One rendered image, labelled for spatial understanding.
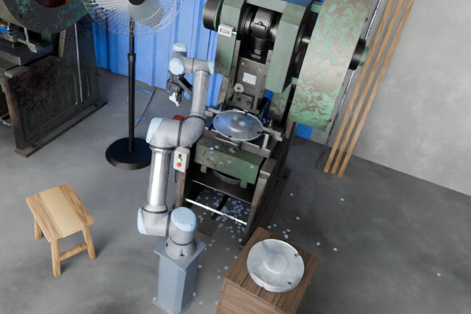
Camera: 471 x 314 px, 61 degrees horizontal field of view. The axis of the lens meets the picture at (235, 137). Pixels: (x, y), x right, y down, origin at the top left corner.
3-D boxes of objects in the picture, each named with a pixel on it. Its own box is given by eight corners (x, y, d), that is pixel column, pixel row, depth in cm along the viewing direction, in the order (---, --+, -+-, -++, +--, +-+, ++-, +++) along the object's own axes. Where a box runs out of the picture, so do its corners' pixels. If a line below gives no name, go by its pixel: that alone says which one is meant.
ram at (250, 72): (254, 113, 219) (264, 65, 201) (228, 105, 222) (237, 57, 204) (263, 99, 232) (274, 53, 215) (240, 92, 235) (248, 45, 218)
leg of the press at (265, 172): (254, 256, 251) (288, 146, 198) (237, 249, 253) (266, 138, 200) (290, 172, 323) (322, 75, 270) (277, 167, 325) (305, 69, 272)
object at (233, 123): (224, 106, 241) (224, 104, 241) (268, 121, 235) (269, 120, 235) (205, 129, 218) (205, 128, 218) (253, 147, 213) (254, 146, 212)
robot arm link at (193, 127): (205, 141, 171) (216, 55, 195) (179, 138, 170) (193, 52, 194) (203, 153, 181) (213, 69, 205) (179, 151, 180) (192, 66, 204)
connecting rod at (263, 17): (260, 77, 209) (274, 14, 188) (238, 71, 211) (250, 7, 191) (271, 63, 225) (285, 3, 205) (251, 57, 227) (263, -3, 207)
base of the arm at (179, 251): (183, 265, 185) (185, 252, 180) (158, 249, 191) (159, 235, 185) (202, 245, 196) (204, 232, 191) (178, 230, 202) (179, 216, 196)
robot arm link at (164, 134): (167, 241, 178) (182, 122, 171) (134, 237, 177) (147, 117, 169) (169, 230, 190) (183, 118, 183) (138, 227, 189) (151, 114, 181)
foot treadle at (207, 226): (210, 241, 241) (211, 235, 238) (195, 235, 243) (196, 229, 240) (243, 183, 287) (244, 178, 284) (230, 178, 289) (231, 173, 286)
